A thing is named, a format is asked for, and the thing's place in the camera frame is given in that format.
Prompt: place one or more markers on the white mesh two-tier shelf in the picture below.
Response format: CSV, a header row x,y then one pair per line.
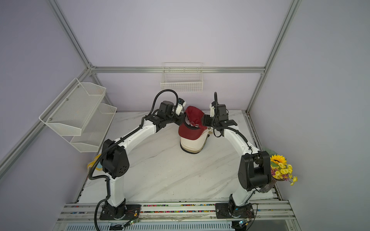
x,y
79,116

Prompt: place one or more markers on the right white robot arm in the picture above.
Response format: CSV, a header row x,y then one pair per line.
x,y
254,168

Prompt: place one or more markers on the aluminium frame rails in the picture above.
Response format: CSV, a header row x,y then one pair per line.
x,y
93,71

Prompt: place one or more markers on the white wire wall basket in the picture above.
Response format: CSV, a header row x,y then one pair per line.
x,y
182,77

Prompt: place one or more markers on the sunflower bouquet in vase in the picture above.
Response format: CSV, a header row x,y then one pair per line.
x,y
280,170

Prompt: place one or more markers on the beige baseball cap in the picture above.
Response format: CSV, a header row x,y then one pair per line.
x,y
192,146

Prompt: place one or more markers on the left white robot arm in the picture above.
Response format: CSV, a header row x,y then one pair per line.
x,y
115,162

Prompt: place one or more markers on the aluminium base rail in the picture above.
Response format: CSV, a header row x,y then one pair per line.
x,y
193,211

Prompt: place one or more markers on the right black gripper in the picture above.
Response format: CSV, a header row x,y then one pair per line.
x,y
206,121

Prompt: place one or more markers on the white baseball cap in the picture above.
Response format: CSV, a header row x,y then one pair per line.
x,y
203,136

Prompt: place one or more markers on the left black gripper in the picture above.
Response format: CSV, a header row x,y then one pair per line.
x,y
180,118

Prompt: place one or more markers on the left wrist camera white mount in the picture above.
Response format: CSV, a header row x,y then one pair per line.
x,y
180,106

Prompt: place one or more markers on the dark red baseball cap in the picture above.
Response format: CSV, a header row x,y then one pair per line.
x,y
192,128

